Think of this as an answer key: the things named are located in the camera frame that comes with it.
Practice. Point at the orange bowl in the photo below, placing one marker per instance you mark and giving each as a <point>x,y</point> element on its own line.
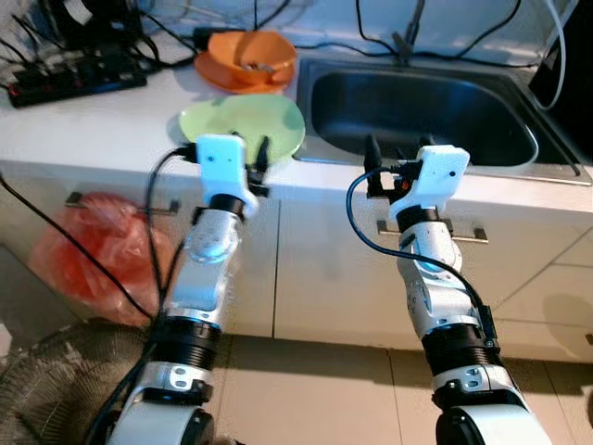
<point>232,51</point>

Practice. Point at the silver cutlery piece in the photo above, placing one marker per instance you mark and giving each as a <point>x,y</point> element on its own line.
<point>259,67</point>

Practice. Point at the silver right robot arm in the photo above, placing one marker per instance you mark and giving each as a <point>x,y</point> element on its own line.
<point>435,287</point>

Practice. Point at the dark metal faucet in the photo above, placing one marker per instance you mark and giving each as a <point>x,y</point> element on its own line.
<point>406,46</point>

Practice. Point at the light green plate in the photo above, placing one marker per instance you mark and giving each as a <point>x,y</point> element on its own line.
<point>269,120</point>

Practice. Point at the black standing fan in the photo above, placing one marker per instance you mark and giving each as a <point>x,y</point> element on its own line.
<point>56,389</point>

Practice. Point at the orange plate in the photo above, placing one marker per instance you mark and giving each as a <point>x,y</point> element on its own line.
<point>222,83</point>

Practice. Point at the white sink cabinet door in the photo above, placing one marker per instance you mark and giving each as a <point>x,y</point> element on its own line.
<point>324,269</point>

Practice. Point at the white plain cabinet door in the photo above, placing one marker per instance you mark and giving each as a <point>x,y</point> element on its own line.
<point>264,278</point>

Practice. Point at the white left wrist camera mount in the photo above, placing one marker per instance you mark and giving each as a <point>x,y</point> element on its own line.
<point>222,167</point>

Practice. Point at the red plastic bag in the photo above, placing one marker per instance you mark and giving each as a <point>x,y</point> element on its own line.
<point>93,250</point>

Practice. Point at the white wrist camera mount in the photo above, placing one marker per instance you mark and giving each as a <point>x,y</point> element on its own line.
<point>222,167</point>
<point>440,176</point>

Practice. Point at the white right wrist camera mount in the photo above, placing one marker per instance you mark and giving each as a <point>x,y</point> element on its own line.
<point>440,176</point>

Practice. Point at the black power strip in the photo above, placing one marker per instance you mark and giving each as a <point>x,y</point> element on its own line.
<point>74,82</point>

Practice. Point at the stainless steel sink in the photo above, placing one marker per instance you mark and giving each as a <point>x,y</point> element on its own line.
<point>417,111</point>

